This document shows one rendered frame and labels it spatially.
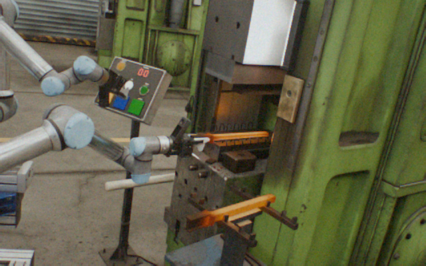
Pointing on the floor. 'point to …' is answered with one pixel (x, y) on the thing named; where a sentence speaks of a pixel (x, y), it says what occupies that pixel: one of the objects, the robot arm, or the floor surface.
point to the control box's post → (127, 195)
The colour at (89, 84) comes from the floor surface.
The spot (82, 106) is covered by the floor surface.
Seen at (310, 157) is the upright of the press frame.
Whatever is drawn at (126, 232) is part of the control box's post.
